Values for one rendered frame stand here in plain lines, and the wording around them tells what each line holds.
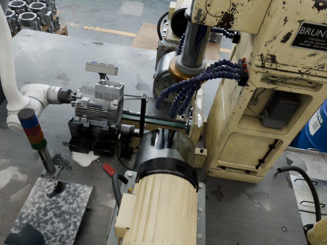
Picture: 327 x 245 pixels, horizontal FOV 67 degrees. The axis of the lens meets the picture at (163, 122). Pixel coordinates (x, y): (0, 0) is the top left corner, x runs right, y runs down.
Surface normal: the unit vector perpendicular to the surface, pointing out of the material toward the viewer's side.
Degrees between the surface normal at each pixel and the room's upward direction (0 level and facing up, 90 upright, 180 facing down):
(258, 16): 90
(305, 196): 0
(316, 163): 0
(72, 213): 0
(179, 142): 21
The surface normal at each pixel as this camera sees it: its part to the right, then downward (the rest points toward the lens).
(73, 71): 0.11, -0.67
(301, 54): -0.12, 0.72
